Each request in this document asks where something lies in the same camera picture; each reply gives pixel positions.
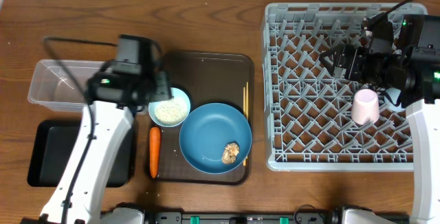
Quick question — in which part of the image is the pink cup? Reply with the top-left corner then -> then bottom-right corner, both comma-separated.
351,89 -> 380,125

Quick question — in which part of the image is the light blue cup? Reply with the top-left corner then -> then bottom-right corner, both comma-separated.
385,88 -> 405,113

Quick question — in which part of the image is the white rice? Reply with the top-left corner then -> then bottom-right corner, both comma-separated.
155,98 -> 188,126

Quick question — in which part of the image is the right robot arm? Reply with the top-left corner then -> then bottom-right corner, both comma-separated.
319,13 -> 439,223

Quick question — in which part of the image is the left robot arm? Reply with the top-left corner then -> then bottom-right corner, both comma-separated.
21,34 -> 172,224

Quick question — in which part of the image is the grey dishwasher rack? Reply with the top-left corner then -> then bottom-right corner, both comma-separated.
261,3 -> 427,172

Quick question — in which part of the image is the black waste tray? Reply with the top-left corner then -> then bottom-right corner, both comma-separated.
27,120 -> 137,188

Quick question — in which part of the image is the wooden chopstick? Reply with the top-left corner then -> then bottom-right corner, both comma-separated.
243,87 -> 248,166
245,82 -> 249,122

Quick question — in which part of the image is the brown serving tray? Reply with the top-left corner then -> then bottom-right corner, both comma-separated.
155,51 -> 254,186

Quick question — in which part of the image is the brown food scrap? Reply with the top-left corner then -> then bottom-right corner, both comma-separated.
221,142 -> 240,164

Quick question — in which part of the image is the dark blue plate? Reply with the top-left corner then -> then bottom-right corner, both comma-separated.
179,103 -> 252,175

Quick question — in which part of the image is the orange carrot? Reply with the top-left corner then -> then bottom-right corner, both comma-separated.
149,127 -> 161,178

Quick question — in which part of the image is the clear plastic bin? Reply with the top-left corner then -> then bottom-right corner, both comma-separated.
27,59 -> 103,113

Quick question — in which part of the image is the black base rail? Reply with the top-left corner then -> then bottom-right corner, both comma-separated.
102,211 -> 410,224

